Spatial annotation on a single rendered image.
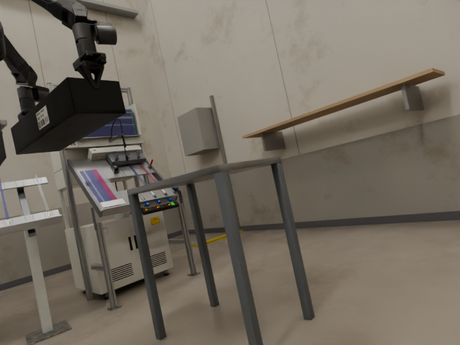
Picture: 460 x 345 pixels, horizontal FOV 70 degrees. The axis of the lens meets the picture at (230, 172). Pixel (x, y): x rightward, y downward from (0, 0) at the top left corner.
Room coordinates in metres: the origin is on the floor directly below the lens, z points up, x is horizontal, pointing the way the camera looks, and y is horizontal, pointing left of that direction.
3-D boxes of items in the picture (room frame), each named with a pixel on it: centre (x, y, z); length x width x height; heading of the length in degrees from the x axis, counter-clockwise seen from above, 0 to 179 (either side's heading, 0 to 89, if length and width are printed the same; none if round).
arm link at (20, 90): (1.39, 0.79, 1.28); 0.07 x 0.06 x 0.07; 155
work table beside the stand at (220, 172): (1.68, 0.15, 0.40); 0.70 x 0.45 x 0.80; 48
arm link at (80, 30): (1.02, 0.36, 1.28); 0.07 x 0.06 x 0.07; 123
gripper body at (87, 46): (1.02, 0.36, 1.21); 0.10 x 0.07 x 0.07; 49
